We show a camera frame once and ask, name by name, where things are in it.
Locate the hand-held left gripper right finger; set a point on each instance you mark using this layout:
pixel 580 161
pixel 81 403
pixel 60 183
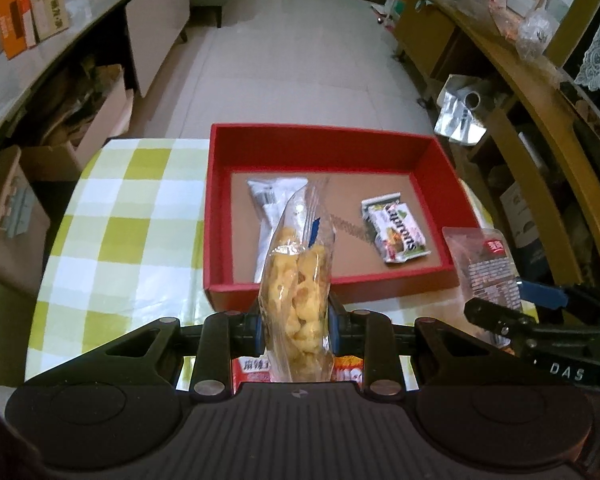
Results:
pixel 334 327

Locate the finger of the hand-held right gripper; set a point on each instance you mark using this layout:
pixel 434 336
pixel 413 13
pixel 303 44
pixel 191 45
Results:
pixel 505 327
pixel 542 292

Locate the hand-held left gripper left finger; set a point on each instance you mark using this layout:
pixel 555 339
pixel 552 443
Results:
pixel 252 329

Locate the clear waffle packet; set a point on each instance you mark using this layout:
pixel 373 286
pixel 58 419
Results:
pixel 295 285

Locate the clear sausage packet red label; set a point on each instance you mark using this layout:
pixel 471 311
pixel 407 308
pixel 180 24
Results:
pixel 485 270

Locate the small green and white packet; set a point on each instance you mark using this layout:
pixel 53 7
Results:
pixel 397 230

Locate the large white snack packet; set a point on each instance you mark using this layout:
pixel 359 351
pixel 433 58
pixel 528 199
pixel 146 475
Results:
pixel 267 210

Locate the red cardboard box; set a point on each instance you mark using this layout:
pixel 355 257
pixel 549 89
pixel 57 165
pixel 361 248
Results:
pixel 220 210

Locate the red and green snack packet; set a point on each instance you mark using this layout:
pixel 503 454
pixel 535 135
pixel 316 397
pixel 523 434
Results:
pixel 247 367

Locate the green and white checkered tablecloth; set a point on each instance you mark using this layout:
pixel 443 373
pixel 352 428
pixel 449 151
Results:
pixel 120 220

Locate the silver foil bag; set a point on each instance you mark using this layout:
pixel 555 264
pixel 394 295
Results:
pixel 460 115

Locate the wooden shelf unit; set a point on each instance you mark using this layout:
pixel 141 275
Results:
pixel 505 75

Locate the clear plastic bag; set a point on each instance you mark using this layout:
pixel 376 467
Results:
pixel 535 32

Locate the long grey side table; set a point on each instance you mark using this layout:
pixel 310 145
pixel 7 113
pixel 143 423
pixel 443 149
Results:
pixel 95 5

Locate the white printed carton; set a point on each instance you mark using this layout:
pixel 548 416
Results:
pixel 50 15

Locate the orange carton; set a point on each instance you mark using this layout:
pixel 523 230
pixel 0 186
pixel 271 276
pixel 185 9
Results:
pixel 12 22

